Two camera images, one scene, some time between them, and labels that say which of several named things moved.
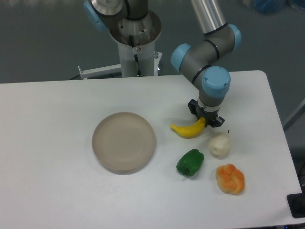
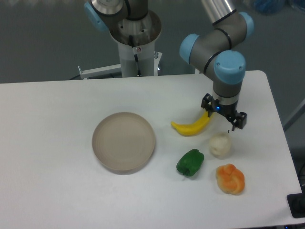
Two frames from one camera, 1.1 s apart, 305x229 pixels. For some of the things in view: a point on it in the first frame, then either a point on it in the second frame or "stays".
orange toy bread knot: (230, 180) stays
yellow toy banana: (191, 131) stays
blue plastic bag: (269, 6) stays
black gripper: (209, 116) → (238, 119)
